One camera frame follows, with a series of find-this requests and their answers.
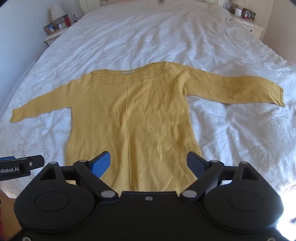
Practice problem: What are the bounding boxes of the wooden photo frame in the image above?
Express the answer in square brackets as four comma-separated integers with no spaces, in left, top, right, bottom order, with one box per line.
[44,22,58,35]
[242,8,257,22]

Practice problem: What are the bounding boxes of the yellow knit sweater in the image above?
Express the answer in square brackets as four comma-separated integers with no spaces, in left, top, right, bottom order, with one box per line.
[10,61,285,196]

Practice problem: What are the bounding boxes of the white charging cable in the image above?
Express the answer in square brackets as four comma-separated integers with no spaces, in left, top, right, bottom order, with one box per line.
[240,14,257,33]

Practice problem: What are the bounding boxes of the white embroidered bedspread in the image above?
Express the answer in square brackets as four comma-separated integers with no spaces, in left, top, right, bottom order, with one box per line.
[0,0,296,204]

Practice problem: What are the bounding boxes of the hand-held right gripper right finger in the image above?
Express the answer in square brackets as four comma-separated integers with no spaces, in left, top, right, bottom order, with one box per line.
[180,151,260,202]

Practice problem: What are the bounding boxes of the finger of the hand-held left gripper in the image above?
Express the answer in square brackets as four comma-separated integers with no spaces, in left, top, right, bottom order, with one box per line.
[0,155,45,169]

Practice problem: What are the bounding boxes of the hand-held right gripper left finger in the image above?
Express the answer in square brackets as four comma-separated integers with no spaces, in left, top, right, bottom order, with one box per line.
[37,151,119,202]

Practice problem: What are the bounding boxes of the cream bedside table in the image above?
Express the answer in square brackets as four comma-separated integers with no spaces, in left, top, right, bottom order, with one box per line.
[44,20,78,47]
[231,14,265,39]

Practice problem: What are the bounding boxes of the white table lamp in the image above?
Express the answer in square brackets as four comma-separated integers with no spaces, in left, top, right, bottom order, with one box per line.
[50,3,65,24]

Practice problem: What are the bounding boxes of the white panelled door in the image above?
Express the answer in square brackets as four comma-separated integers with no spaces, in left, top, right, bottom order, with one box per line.
[85,0,102,12]

